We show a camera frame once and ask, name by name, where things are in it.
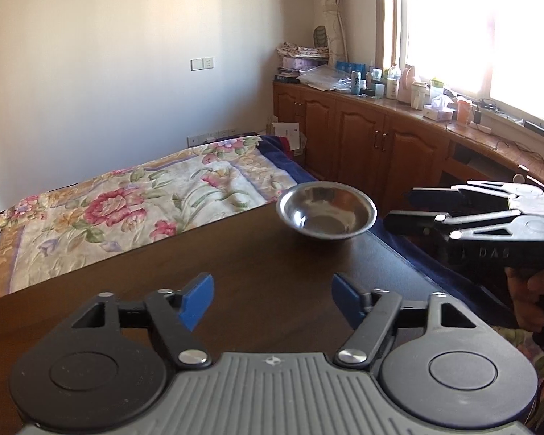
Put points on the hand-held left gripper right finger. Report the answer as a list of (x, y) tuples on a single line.
[(345, 300)]

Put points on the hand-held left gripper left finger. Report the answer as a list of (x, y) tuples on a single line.
[(197, 301)]

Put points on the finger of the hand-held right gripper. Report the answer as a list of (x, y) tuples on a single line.
[(412, 224), (435, 195)]

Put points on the small steel bowl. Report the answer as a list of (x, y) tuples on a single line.
[(326, 210)]

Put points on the person's right hand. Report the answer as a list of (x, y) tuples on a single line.
[(523, 294)]

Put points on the white tissue box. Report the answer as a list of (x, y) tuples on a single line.
[(439, 109)]

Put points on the orange cup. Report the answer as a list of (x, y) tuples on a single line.
[(464, 112)]

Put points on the wooden cabinet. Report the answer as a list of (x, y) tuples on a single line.
[(371, 131)]

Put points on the floral bed blanket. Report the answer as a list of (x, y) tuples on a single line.
[(131, 204)]

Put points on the black power strip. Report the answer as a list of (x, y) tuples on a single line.
[(536, 127)]

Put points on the white cardboard box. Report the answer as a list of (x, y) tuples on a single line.
[(286, 135)]

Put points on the clear plastic bags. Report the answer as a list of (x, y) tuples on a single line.
[(328, 79)]

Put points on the window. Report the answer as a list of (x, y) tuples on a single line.
[(476, 31)]

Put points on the stack of boxes and cloth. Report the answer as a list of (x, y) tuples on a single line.
[(301, 61)]

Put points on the woven hand fan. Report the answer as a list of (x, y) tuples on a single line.
[(319, 38)]

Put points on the patterned curtain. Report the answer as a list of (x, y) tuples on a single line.
[(331, 13)]

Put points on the white wall socket strip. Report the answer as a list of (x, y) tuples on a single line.
[(211, 137)]

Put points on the white wall switch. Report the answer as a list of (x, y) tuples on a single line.
[(202, 63)]

